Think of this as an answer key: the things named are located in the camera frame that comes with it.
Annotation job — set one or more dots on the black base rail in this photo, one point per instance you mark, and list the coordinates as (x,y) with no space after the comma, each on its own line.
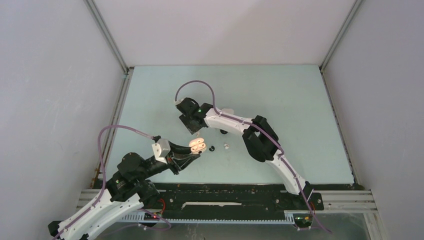
(254,203)

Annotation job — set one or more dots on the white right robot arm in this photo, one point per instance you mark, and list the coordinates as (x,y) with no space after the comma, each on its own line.
(261,141)

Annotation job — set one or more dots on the white oval earbud case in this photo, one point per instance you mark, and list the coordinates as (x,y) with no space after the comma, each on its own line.
(227,111)

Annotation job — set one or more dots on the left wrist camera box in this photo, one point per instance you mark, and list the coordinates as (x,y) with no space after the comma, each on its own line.
(161,149)

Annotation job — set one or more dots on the aluminium frame post left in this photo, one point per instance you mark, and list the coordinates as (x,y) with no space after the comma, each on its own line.
(122,91)

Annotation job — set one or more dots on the aluminium frame post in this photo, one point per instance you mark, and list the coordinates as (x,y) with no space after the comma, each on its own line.
(341,33)
(122,91)

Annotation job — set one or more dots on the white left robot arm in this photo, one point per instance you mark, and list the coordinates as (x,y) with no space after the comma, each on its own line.
(128,190)

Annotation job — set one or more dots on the aluminium frame post right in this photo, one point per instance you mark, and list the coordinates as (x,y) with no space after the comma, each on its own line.
(341,33)

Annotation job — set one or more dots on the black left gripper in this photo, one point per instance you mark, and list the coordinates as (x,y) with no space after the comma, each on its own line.
(179,158)

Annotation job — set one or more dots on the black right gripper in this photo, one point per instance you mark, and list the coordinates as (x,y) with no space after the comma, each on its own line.
(193,129)

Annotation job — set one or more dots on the pink square earbud case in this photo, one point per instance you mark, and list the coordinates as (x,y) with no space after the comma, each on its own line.
(197,145)

